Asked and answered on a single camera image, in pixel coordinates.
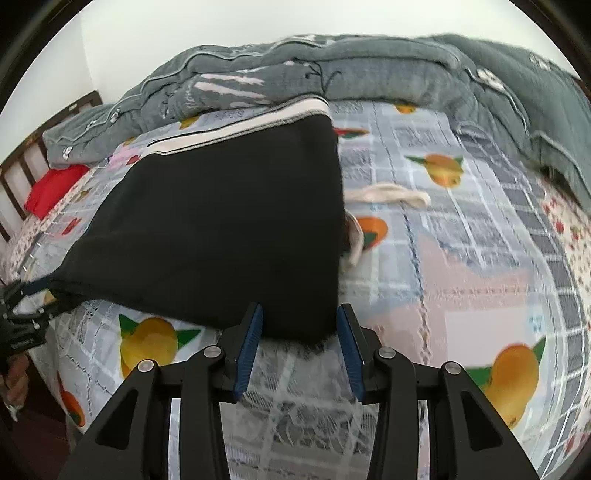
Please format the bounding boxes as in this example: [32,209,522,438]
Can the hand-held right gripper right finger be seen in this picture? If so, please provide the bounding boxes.
[336,303,542,480]

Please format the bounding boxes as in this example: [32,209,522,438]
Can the dark wooden bed headboard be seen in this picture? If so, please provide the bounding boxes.
[0,91,105,244]

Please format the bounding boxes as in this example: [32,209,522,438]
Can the red pillow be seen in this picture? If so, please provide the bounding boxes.
[25,165,89,219]

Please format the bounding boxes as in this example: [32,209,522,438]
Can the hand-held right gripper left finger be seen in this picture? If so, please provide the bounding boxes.
[58,302,265,480]

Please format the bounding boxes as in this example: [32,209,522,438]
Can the grey quilt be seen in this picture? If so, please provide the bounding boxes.
[44,32,591,208]

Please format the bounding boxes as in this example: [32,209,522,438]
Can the fruit print bed sheet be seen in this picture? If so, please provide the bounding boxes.
[11,99,589,480]

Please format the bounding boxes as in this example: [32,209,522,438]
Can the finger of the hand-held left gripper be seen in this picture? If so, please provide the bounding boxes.
[2,301,63,324]
[0,276,54,303]

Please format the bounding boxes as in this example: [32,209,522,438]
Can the person's left hand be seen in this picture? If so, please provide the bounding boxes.
[1,354,31,408]

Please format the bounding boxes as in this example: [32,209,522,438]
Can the black pants with white stripe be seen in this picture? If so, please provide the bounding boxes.
[48,97,432,347]

